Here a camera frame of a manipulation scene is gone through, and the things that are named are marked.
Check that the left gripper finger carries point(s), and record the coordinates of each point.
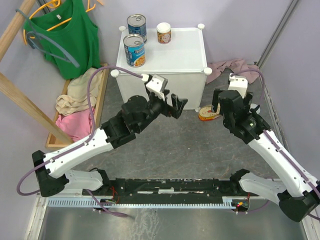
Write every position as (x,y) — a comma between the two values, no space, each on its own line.
(157,92)
(178,104)

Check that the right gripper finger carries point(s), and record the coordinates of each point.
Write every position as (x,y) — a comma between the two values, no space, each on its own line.
(248,99)
(215,100)

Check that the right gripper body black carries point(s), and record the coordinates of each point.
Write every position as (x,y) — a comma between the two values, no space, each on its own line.
(247,110)

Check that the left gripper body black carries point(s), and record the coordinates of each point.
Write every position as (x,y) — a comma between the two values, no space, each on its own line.
(157,105)

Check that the oval gold tin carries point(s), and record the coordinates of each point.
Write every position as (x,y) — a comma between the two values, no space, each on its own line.
(206,114)

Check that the blue can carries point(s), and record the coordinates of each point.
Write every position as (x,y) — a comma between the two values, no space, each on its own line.
(137,25)
(134,48)

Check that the orange can white lid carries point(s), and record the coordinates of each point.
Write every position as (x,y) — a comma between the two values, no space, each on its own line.
(163,32)

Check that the green can white lid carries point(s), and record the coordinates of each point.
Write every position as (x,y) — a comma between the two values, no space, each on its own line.
(255,107)

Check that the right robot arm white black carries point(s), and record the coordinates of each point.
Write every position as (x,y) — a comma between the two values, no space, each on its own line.
(255,132)

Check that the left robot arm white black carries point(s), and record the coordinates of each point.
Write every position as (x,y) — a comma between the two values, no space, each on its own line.
(54,169)

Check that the white cube cabinet counter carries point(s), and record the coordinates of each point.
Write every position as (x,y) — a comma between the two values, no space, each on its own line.
(182,62)

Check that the mauve cloth on floor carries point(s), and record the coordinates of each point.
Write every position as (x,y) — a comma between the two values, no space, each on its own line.
(235,65)

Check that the beige cloth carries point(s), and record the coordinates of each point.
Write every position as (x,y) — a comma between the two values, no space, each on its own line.
(75,100)

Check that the pink cloth in tray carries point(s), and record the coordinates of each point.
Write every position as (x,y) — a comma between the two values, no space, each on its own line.
(77,125)

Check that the green tank top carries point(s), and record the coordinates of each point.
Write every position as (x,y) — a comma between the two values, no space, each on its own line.
(79,37)

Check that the orange clothes hanger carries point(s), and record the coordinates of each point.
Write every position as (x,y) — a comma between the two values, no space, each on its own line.
(53,14)

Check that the wooden rack pole lower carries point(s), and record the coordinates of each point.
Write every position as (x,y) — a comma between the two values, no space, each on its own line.
(20,99)

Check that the wooden rack pole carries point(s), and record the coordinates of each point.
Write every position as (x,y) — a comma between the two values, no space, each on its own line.
(20,99)
(14,26)

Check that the wooden rack pole upper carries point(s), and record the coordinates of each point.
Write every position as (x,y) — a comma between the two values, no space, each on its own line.
(14,26)

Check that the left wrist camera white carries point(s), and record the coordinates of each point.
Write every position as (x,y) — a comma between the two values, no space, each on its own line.
(149,78)

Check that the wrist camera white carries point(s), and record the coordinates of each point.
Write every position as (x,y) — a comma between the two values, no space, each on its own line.
(149,78)
(238,83)

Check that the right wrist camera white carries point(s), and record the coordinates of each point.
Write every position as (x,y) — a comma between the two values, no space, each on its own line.
(238,83)

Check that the aluminium frame post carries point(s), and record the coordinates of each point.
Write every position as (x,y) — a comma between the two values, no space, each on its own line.
(293,4)

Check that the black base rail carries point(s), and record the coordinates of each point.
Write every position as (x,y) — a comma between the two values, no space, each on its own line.
(170,191)

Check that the white cable duct comb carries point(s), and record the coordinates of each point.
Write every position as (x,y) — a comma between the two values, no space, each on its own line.
(91,203)

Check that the aluminium floor rail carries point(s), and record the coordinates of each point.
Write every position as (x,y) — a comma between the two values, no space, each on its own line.
(62,193)

